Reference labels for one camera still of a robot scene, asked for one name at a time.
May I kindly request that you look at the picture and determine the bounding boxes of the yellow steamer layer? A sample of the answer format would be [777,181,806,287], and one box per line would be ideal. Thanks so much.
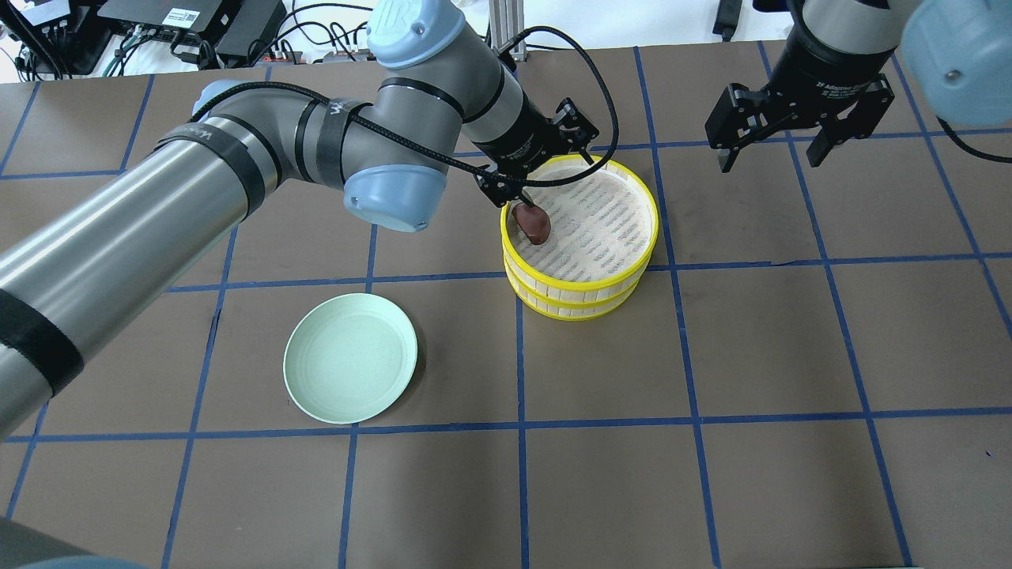
[505,269,642,322]
[500,157,660,292]

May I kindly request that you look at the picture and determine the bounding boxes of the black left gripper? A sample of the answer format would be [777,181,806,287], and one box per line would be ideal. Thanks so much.
[473,83,600,212]

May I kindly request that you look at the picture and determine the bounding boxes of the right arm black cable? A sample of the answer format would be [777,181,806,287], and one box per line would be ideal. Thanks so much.
[937,115,1012,165]

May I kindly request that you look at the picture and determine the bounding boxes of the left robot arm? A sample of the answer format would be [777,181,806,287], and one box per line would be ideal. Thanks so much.
[1,1,619,436]

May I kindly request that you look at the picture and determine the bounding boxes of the light green plate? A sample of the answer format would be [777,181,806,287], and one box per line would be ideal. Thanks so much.
[282,292,419,424]

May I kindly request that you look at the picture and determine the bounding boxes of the brown steamed bun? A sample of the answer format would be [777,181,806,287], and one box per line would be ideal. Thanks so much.
[511,202,552,246]

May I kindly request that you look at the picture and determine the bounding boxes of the aluminium frame post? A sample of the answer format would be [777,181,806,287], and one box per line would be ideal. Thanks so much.
[487,0,527,62]

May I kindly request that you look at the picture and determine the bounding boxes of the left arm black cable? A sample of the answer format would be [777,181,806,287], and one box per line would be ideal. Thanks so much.
[190,25,620,187]

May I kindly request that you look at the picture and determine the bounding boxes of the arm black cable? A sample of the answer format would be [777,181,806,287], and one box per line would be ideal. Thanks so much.
[190,25,620,187]
[937,115,1012,165]

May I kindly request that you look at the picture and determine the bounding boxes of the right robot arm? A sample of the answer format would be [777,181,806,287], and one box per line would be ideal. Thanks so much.
[704,1,1011,173]

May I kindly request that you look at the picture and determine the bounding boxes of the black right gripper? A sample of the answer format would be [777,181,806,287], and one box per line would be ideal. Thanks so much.
[704,24,895,173]

